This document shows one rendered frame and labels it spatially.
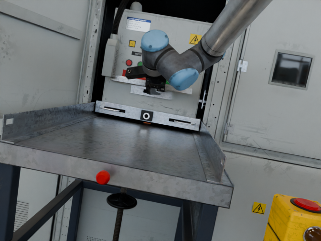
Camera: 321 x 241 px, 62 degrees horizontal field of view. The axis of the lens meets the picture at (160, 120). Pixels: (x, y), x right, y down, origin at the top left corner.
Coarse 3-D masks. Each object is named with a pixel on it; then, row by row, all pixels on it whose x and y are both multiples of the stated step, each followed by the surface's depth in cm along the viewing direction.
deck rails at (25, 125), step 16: (32, 112) 79; (48, 112) 88; (64, 112) 101; (80, 112) 118; (16, 128) 72; (32, 128) 80; (48, 128) 88; (208, 144) 94; (208, 160) 84; (224, 160) 64; (208, 176) 67
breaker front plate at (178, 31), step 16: (128, 16) 131; (144, 16) 131; (160, 16) 130; (128, 32) 132; (144, 32) 132; (176, 32) 131; (192, 32) 130; (128, 48) 133; (176, 48) 131; (112, 80) 136; (112, 96) 136; (128, 96) 136; (144, 96) 135; (160, 96) 134; (176, 96) 134; (192, 96) 134; (176, 112) 135; (192, 112) 134
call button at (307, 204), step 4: (296, 200) 44; (300, 200) 44; (304, 200) 44; (308, 200) 45; (300, 204) 43; (304, 204) 43; (308, 204) 43; (312, 204) 43; (316, 204) 44; (308, 208) 42; (312, 208) 42; (316, 208) 42; (320, 208) 43
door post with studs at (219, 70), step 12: (228, 0) 123; (228, 48) 126; (228, 60) 126; (216, 72) 128; (216, 84) 128; (216, 96) 128; (216, 108) 129; (204, 120) 130; (216, 120) 130; (192, 228) 137
